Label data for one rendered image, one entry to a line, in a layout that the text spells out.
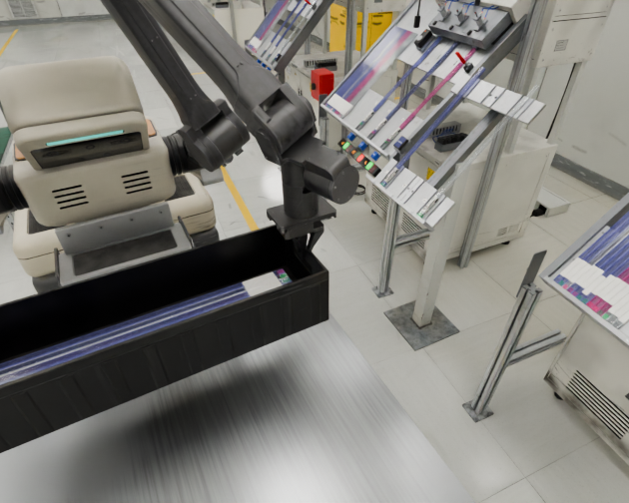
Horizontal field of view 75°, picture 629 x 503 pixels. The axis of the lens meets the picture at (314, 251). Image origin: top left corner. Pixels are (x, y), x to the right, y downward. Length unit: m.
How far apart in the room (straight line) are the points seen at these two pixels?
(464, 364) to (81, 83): 1.65
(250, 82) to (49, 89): 0.38
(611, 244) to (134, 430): 1.13
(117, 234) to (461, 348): 1.49
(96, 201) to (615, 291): 1.18
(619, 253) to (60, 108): 1.23
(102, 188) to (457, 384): 1.47
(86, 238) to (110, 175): 0.14
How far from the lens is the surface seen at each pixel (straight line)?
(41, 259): 1.32
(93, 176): 0.91
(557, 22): 2.03
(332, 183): 0.56
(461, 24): 1.97
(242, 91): 0.58
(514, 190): 2.33
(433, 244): 1.68
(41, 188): 0.92
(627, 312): 1.19
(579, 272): 1.24
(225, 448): 0.74
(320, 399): 0.77
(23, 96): 0.85
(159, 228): 0.97
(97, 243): 0.97
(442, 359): 1.90
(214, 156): 0.81
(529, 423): 1.84
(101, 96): 0.83
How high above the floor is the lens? 1.45
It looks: 38 degrees down
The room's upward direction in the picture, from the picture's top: straight up
